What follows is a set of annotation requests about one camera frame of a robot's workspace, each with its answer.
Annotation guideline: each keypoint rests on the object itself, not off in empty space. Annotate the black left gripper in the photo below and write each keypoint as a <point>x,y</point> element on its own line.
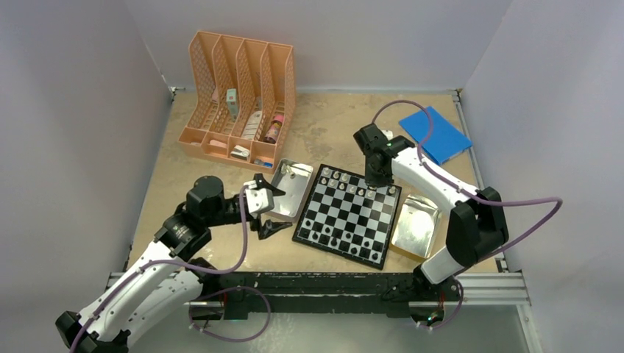
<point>268,227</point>

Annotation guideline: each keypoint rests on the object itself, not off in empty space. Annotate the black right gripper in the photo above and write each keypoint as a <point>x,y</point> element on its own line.
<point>374,181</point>

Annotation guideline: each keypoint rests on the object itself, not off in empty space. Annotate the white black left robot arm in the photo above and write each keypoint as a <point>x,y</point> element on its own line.
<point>169,273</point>

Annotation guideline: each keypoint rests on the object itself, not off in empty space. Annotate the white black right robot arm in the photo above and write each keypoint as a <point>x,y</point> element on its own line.
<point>477,224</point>

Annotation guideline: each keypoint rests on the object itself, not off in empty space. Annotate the black white chess board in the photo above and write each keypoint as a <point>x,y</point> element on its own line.
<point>348,219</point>

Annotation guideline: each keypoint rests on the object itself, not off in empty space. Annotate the pink metal tin box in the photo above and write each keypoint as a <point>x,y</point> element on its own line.
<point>295,179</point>

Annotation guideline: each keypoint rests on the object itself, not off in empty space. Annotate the pink capped small bottle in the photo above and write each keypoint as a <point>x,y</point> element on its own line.
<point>273,131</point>

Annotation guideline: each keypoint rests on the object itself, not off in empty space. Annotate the blue notebook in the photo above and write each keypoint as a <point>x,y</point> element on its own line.
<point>445,142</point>

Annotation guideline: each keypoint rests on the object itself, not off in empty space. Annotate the orange plastic file organizer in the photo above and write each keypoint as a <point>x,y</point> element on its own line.
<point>264,75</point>

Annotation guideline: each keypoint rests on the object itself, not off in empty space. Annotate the green white small box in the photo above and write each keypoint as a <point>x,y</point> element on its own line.
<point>232,102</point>

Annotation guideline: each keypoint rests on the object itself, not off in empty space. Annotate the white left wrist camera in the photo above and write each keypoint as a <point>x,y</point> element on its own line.
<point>259,197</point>

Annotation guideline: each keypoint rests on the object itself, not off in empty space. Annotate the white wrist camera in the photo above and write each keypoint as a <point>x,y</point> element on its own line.
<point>387,133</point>
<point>259,197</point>

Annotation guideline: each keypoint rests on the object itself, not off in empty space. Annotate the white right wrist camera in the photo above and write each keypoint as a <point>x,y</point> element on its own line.
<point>387,133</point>

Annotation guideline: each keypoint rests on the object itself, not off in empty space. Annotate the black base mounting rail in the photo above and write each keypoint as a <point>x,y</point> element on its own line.
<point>396,295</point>

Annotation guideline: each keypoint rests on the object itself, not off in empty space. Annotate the aluminium frame rail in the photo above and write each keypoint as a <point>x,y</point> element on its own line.
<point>503,289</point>

